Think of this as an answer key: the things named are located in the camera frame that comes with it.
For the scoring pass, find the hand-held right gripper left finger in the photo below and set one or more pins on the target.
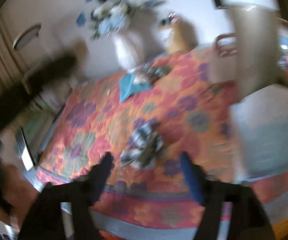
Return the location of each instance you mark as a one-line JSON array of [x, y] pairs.
[[103, 170]]

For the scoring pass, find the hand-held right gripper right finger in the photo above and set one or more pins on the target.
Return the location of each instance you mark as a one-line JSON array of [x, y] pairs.
[[191, 177]]

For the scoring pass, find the checkered scrunchie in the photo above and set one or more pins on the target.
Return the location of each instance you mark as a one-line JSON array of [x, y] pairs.
[[144, 142]]

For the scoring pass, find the storage box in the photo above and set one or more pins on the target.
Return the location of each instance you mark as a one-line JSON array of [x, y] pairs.
[[256, 55]]

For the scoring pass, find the round ceiling lamp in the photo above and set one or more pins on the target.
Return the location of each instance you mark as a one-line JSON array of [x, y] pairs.
[[26, 36]]

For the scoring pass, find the row of books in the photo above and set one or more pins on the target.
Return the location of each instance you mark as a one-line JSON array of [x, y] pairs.
[[38, 125]]

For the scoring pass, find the blue artificial flowers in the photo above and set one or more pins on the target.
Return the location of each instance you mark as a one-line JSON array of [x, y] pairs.
[[113, 17]]

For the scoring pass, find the floral orange tablecloth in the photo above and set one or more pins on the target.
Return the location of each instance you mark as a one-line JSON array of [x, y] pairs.
[[174, 100]]

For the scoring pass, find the blue cloth bag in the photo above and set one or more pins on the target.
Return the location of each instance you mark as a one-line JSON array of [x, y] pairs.
[[131, 85]]

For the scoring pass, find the grey striped cloth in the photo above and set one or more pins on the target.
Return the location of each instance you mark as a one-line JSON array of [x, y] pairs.
[[156, 71]]

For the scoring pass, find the bunch of pens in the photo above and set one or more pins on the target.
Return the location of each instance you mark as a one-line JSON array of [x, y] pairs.
[[170, 18]]

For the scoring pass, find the bamboo pen holder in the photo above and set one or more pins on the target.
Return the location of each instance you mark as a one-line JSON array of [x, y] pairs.
[[179, 40]]

